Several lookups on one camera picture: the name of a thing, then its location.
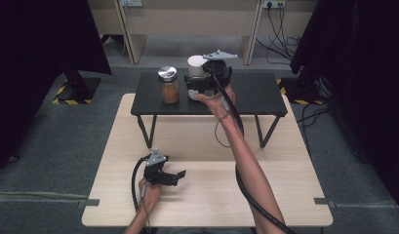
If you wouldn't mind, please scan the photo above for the black stand base striped tape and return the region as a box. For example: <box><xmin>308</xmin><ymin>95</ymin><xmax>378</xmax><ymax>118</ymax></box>
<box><xmin>52</xmin><ymin>69</ymin><xmax>102</xmax><ymax>106</ymax></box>
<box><xmin>275</xmin><ymin>77</ymin><xmax>326</xmax><ymax>106</ymax></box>

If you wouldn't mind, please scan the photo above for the bundle of black cables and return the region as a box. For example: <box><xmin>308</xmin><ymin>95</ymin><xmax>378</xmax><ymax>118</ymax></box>
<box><xmin>255</xmin><ymin>5</ymin><xmax>302</xmax><ymax>66</ymax></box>

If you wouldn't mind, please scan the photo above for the glass jar of white powder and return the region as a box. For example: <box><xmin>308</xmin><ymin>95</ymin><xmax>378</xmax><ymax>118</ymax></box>
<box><xmin>186</xmin><ymin>55</ymin><xmax>210</xmax><ymax>101</ymax></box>

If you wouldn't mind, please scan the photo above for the black floor cable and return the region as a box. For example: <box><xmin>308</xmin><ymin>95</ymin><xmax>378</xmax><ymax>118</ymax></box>
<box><xmin>296</xmin><ymin>102</ymin><xmax>332</xmax><ymax>155</ymax></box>

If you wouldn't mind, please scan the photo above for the white wall power outlet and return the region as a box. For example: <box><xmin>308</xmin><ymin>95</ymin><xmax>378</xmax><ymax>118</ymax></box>
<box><xmin>261</xmin><ymin>0</ymin><xmax>286</xmax><ymax>10</ymax></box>
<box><xmin>120</xmin><ymin>0</ymin><xmax>143</xmax><ymax>9</ymax></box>

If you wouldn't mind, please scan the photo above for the black curtain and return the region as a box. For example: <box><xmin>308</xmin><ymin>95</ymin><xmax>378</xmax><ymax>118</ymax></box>
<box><xmin>0</xmin><ymin>0</ymin><xmax>112</xmax><ymax>172</ymax></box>
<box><xmin>289</xmin><ymin>0</ymin><xmax>399</xmax><ymax>214</ymax></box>

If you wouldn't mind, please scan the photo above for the grey floor cable cover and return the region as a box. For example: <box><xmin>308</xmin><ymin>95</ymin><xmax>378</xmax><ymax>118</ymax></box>
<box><xmin>313</xmin><ymin>196</ymin><xmax>399</xmax><ymax>210</ymax></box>
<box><xmin>0</xmin><ymin>190</ymin><xmax>100</xmax><ymax>210</ymax></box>

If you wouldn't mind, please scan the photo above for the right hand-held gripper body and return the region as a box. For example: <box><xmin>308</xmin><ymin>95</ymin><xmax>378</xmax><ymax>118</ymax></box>
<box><xmin>200</xmin><ymin>49</ymin><xmax>239</xmax><ymax>98</ymax></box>

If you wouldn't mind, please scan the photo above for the person's right hand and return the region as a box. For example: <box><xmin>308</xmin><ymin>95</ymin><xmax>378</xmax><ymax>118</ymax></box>
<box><xmin>195</xmin><ymin>82</ymin><xmax>237</xmax><ymax>121</ymax></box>

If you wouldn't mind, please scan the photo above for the left gripper thick black cable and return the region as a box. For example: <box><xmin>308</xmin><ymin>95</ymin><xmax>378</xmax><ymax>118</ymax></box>
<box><xmin>131</xmin><ymin>154</ymin><xmax>152</xmax><ymax>213</ymax></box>

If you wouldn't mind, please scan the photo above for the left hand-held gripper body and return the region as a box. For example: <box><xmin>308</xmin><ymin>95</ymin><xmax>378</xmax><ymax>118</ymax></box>
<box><xmin>142</xmin><ymin>148</ymin><xmax>176</xmax><ymax>187</ymax></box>

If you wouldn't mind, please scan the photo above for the person's left hand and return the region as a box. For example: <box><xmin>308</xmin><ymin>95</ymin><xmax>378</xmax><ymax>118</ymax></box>
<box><xmin>138</xmin><ymin>176</ymin><xmax>162</xmax><ymax>213</ymax></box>

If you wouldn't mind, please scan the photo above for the glass jar of brown powder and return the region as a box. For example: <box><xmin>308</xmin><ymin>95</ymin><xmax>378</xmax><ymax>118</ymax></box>
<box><xmin>157</xmin><ymin>65</ymin><xmax>180</xmax><ymax>104</ymax></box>

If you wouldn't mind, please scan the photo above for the black shelf with metal legs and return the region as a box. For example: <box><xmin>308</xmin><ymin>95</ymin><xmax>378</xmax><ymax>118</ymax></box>
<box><xmin>130</xmin><ymin>71</ymin><xmax>289</xmax><ymax>149</ymax></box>

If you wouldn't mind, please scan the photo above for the thin grey cord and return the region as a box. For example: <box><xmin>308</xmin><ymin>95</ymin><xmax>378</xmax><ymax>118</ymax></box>
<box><xmin>214</xmin><ymin>111</ymin><xmax>233</xmax><ymax>149</ymax></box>

